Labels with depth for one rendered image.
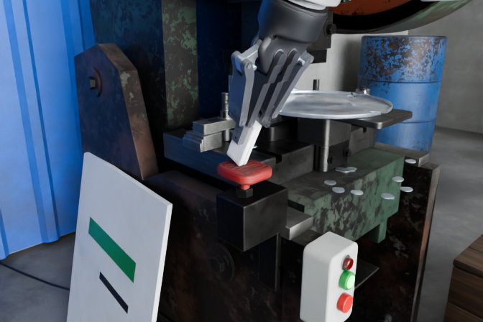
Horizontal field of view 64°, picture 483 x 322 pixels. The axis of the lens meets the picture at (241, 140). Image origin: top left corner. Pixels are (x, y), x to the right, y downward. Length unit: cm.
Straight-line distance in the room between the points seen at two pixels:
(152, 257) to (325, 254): 44
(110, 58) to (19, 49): 79
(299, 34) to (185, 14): 55
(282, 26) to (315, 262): 34
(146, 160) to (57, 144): 94
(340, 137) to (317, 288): 35
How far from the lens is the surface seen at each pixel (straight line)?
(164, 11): 93
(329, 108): 80
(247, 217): 55
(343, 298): 64
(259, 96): 48
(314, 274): 61
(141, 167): 97
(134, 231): 97
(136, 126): 97
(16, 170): 185
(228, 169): 54
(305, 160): 81
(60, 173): 191
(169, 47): 93
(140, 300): 98
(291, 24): 43
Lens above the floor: 94
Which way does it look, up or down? 16 degrees down
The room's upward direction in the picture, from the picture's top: straight up
